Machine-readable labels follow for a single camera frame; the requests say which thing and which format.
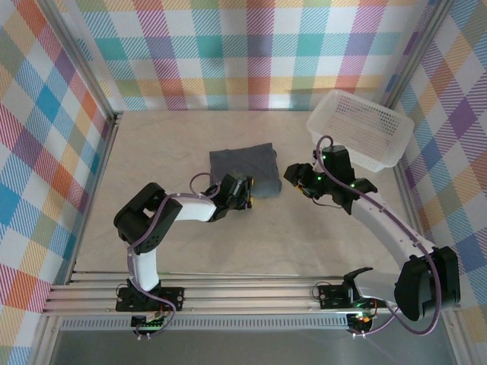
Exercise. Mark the grey t-shirt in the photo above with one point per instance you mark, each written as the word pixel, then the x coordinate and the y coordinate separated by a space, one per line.
pixel 247 167

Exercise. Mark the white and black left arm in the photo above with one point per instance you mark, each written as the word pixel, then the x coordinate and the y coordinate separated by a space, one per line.
pixel 194 209

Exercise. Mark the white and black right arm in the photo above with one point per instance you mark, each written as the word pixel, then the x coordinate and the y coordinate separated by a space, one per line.
pixel 380 224

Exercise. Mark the white perforated plastic basket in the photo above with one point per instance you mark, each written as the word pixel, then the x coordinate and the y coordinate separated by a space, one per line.
pixel 365 125

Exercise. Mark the green-lit circuit board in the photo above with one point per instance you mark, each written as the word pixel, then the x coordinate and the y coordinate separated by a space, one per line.
pixel 360 319
pixel 150 323

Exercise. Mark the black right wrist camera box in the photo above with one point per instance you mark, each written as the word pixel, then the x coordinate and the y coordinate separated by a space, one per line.
pixel 298 173

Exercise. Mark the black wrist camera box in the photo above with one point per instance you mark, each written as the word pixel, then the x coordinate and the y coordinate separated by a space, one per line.
pixel 298 173
pixel 237 183

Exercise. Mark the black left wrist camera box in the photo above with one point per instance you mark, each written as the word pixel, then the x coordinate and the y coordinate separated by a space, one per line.
pixel 237 183

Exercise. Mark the aluminium side rail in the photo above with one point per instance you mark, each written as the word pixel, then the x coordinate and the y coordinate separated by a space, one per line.
pixel 409 197
pixel 95 194

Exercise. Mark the aluminium rail beam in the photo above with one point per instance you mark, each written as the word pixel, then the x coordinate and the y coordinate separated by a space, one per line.
pixel 247 294

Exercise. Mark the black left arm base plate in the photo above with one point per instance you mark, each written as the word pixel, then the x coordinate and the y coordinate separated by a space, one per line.
pixel 171 298

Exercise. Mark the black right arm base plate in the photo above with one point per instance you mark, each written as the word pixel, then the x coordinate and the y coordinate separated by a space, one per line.
pixel 331 296

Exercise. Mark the aluminium frame post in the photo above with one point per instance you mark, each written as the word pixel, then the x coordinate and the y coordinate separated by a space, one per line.
pixel 414 53
pixel 81 64

